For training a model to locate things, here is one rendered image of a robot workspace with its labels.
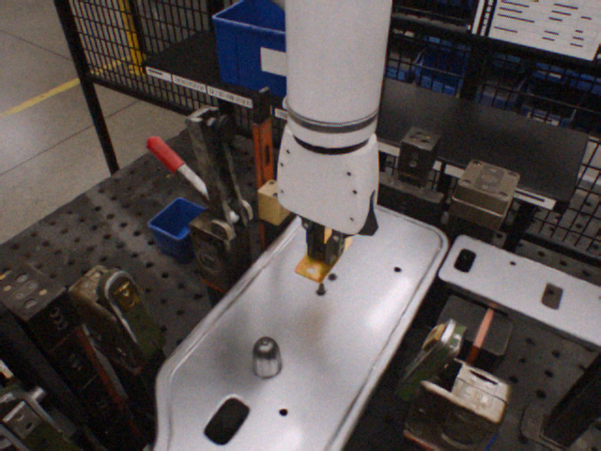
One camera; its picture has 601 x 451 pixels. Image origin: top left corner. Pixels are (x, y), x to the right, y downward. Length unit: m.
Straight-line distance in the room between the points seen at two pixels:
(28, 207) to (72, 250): 1.40
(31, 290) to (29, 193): 2.14
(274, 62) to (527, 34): 0.45
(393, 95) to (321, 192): 0.54
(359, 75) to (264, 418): 0.36
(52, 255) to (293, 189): 0.81
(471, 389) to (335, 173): 0.26
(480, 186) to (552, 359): 0.43
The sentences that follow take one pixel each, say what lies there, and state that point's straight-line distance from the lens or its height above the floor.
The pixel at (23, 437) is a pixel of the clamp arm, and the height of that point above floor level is 1.07.
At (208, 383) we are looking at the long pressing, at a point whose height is 1.00.
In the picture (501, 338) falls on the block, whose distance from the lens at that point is 0.67.
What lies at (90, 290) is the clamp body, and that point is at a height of 1.07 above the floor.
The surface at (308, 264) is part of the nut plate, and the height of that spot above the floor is 1.07.
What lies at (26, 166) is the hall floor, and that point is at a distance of 2.88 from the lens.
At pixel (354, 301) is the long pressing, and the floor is 1.00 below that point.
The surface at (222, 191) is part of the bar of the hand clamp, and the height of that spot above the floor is 1.12.
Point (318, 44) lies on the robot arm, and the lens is 0.39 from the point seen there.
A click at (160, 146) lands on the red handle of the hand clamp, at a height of 1.14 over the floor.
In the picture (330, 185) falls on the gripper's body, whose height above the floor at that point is 1.20.
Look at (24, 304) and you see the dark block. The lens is 0.55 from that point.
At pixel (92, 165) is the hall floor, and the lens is 2.73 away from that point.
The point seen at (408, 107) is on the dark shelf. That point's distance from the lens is 0.96.
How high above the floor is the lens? 1.50
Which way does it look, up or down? 44 degrees down
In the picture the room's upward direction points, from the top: straight up
